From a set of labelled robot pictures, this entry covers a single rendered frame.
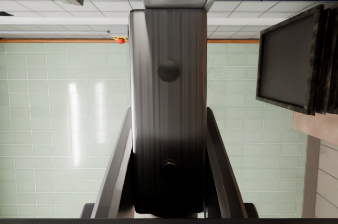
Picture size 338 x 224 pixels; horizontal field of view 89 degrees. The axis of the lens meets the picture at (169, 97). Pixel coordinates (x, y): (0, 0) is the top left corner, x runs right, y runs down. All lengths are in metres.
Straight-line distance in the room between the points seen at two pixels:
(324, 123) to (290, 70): 0.32
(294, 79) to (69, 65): 1.38
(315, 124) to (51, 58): 1.65
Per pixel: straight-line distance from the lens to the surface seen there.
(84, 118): 1.49
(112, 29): 1.05
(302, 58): 0.65
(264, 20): 1.05
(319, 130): 0.94
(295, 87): 0.66
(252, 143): 1.55
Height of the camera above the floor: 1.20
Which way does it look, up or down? level
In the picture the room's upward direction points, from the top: 90 degrees counter-clockwise
